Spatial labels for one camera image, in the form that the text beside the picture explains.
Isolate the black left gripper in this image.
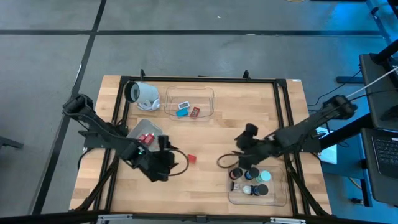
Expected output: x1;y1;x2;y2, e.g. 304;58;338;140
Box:
136;135;180;183

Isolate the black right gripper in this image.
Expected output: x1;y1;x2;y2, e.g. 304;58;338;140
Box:
233;123;274;170

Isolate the red spool with black cap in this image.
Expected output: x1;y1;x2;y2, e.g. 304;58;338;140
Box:
229;167;244;180

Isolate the blue spool with black cap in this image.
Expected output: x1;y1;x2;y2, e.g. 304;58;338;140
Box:
244;167;261;180

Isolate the teal cylinder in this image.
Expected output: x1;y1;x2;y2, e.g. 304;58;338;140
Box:
256;170;272;184

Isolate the dark spool with black cap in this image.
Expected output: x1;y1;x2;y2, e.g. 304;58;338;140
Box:
252;183;270;197

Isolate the clear plastic bin wavy rim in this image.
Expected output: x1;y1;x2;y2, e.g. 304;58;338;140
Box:
164;86;216;123

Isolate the grey plastic bin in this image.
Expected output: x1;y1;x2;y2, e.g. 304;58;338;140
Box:
126;119;162;153

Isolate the clear plastic bin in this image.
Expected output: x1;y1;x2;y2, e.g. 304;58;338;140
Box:
227;164;289;207

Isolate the white paper sheet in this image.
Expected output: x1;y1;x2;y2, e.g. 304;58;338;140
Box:
315;127;338;165

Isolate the black diagonal strut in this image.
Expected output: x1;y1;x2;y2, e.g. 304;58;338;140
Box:
320;113;374;150

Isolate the black rig bar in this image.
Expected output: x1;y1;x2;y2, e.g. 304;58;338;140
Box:
0;210;398;224

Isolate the black desk foot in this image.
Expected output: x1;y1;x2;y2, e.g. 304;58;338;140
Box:
336;75;365;85

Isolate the black laptop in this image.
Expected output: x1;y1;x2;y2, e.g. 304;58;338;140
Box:
360;127;398;206

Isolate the black desk surface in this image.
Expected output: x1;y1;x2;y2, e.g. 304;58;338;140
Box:
359;52;398;131

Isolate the black computer mouse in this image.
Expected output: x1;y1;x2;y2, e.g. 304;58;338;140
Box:
381;104;398;122

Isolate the dark chair foot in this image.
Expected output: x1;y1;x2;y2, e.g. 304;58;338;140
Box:
0;135;25;150

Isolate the black left gripper cable loop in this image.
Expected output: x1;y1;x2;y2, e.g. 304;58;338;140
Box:
167;149;190;177

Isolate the white cylindrical security camera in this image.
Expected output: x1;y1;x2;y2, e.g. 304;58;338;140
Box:
124;81;162;111

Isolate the black table frame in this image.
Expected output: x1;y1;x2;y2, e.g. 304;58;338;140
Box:
93;68;312;217

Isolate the black right cable bundle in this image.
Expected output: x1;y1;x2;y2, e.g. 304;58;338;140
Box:
284;152;331;216

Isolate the black cable bundle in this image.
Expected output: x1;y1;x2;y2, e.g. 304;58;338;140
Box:
284;152;331;216
74;149;122;212

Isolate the black left cable bundle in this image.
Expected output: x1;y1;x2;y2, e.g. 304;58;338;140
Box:
74;149;122;212

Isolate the black floor cable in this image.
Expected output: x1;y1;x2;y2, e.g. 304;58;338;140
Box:
307;70;363;108

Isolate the white cable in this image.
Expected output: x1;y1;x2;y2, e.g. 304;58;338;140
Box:
345;66;398;100

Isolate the black post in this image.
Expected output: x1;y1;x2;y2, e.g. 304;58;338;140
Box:
371;39;398;65

